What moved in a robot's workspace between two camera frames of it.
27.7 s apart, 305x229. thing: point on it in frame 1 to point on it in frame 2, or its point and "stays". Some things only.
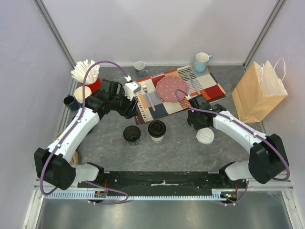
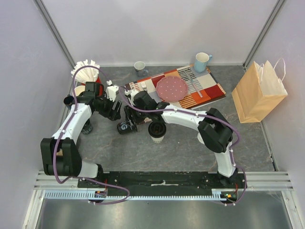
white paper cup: [157, 140] stays
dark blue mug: [72, 103] stays
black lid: [157, 129] stays
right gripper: [197, 102] to [131, 114]
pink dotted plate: [167, 87] stays
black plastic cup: [132, 134] to [126, 127]
